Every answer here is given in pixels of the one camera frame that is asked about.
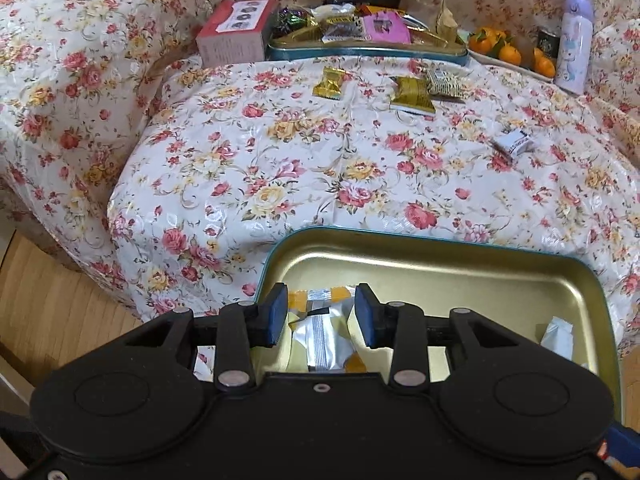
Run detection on cream snack packet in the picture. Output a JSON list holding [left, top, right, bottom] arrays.
[[310, 2, 358, 17]]

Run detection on dark patterned snack packet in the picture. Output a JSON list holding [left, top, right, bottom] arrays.
[[320, 15, 366, 43]]

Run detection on teal tin full of packets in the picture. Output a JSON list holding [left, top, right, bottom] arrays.
[[265, 2, 470, 67]]

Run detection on small white snack packet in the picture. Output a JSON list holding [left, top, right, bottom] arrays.
[[492, 129, 538, 157]]

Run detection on small dark can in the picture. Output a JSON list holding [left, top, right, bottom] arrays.
[[536, 26, 562, 58]]

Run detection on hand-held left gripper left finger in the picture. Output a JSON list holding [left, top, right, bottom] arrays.
[[122, 282, 289, 393]]

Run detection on green purple foil candy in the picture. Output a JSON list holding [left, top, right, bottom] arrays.
[[275, 5, 313, 36]]

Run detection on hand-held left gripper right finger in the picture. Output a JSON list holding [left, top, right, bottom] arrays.
[[354, 282, 521, 393]]

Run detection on gold paper wrapper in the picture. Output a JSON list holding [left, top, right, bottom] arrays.
[[432, 0, 461, 43]]

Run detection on long white snack packet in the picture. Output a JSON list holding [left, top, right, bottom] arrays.
[[535, 315, 577, 361]]

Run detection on yellow silver snack packet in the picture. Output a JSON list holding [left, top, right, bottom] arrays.
[[286, 285, 366, 375]]

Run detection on gold foil candy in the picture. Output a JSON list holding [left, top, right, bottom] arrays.
[[312, 66, 348, 98]]

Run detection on gold tin tray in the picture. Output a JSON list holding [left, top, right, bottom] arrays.
[[254, 226, 627, 416]]

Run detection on yellow black patterned packet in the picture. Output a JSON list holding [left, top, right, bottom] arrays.
[[425, 67, 466, 101]]

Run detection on pile of tangerines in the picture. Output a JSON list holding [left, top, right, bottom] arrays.
[[470, 26, 557, 78]]

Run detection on purple white thermos bottle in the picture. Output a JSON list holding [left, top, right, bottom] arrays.
[[554, 0, 595, 96]]

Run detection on pink snack packet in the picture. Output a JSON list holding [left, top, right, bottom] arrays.
[[361, 12, 412, 45]]

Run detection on gold snack packet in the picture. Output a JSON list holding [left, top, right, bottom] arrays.
[[389, 75, 437, 115]]

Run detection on pink cardboard box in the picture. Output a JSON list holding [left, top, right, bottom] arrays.
[[195, 0, 280, 67]]

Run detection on white oblong plate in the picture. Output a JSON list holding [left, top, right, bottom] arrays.
[[467, 35, 557, 83]]

